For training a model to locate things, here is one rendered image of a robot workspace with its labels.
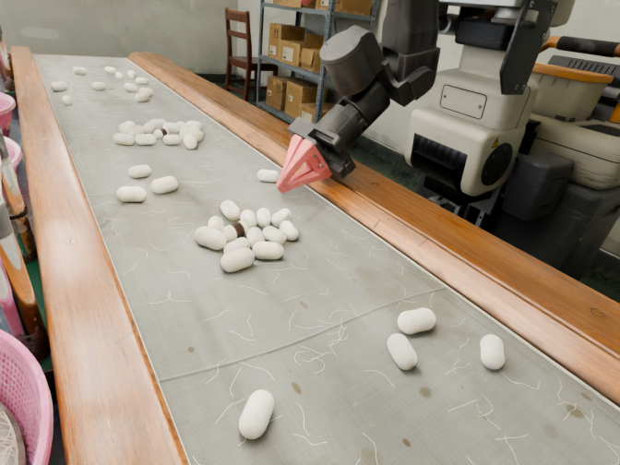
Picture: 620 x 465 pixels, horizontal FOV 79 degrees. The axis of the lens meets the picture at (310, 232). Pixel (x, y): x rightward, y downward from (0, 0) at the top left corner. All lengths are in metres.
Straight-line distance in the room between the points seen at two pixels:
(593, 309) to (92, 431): 0.43
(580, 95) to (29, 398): 1.19
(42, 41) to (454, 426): 5.12
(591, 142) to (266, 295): 0.92
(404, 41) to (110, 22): 4.80
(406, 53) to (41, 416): 0.52
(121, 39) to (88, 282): 4.95
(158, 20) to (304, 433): 5.18
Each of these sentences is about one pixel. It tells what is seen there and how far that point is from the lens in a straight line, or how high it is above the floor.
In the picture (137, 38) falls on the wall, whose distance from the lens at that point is 5.28.
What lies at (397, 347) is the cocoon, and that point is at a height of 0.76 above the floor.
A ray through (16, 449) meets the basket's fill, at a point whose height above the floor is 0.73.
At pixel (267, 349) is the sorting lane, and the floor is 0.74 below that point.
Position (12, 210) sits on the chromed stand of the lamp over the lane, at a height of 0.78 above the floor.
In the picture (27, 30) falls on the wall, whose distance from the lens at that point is 5.19.
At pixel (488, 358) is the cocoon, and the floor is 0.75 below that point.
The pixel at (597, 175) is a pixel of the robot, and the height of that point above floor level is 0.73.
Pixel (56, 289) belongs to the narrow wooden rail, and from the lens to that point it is 0.37.
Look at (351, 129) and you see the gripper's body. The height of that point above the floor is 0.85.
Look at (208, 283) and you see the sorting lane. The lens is 0.38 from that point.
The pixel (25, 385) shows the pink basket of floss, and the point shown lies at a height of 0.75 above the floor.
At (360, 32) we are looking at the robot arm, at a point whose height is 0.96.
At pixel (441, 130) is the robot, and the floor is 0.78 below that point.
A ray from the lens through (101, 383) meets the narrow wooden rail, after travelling 0.29.
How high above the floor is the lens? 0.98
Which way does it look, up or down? 30 degrees down
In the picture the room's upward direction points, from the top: 8 degrees clockwise
